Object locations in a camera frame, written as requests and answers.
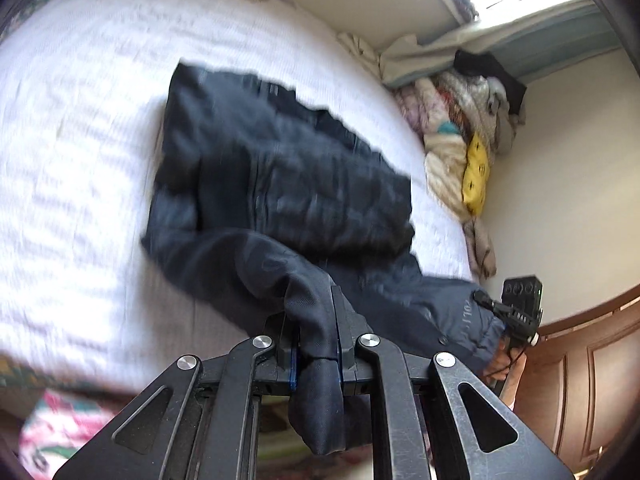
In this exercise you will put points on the pink floral cloth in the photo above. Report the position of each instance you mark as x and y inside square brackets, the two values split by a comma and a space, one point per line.
[60, 424]

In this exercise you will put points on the black garment on pile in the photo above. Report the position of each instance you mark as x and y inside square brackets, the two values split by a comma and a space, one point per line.
[486, 65]

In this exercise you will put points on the brown wooden door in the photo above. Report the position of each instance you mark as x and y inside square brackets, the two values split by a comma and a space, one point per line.
[581, 381]

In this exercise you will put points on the person's right hand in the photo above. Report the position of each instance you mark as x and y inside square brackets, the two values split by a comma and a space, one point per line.
[506, 366]

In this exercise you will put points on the beige curtain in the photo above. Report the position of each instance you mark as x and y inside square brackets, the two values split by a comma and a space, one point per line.
[400, 40]

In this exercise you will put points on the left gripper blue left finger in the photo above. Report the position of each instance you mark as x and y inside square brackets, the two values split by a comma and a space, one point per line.
[198, 420]

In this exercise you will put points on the pile of folded blankets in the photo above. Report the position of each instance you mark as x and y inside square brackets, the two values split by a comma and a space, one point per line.
[445, 110]

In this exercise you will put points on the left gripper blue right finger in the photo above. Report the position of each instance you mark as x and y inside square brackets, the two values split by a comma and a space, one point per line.
[433, 418]

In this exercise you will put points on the black jacket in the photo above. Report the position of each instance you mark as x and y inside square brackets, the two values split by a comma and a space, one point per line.
[272, 212]

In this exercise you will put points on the white quilted mattress cover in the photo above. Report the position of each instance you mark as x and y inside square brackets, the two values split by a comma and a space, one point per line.
[83, 89]

